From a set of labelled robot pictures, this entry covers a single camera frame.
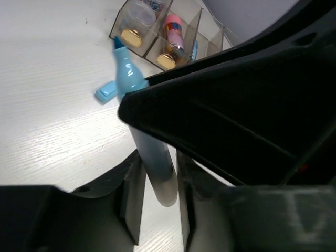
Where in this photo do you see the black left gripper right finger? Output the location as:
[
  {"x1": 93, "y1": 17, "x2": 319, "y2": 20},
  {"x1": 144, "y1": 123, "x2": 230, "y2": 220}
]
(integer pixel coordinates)
[{"x1": 176, "y1": 152, "x2": 335, "y2": 251}]

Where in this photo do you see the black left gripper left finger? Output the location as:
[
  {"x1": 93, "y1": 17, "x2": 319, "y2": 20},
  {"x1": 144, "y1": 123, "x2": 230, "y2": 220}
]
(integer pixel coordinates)
[{"x1": 1, "y1": 151, "x2": 146, "y2": 251}]

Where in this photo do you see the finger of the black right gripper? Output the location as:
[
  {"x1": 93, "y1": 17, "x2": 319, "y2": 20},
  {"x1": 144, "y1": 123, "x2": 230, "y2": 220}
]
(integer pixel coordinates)
[
  {"x1": 146, "y1": 1, "x2": 335, "y2": 84},
  {"x1": 124, "y1": 52, "x2": 335, "y2": 184}
]

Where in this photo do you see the blue highlighter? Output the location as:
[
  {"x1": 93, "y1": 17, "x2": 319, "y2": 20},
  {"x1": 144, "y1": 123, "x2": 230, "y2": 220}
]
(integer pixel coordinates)
[{"x1": 112, "y1": 36, "x2": 177, "y2": 207}]

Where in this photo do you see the blue correction tape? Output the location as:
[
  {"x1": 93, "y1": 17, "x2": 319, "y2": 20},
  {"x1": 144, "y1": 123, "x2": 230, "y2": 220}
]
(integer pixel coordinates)
[{"x1": 191, "y1": 40, "x2": 198, "y2": 61}]

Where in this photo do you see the blue highlighter cap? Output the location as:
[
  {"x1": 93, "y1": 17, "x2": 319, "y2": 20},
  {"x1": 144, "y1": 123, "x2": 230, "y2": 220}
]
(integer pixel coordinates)
[{"x1": 94, "y1": 80, "x2": 117, "y2": 104}]

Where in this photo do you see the pink cap glue bottle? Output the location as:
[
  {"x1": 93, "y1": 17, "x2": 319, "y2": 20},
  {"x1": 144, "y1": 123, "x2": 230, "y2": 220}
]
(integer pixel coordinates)
[{"x1": 164, "y1": 14, "x2": 184, "y2": 53}]

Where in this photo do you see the paper clip jar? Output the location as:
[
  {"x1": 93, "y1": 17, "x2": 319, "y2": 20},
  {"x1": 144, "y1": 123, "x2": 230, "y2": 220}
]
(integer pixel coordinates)
[
  {"x1": 119, "y1": 1, "x2": 156, "y2": 37},
  {"x1": 143, "y1": 0, "x2": 168, "y2": 16}
]

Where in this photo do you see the clear four-compartment organizer tray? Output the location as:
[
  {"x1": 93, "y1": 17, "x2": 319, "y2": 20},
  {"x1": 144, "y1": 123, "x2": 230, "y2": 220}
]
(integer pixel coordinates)
[{"x1": 109, "y1": 1, "x2": 242, "y2": 70}]

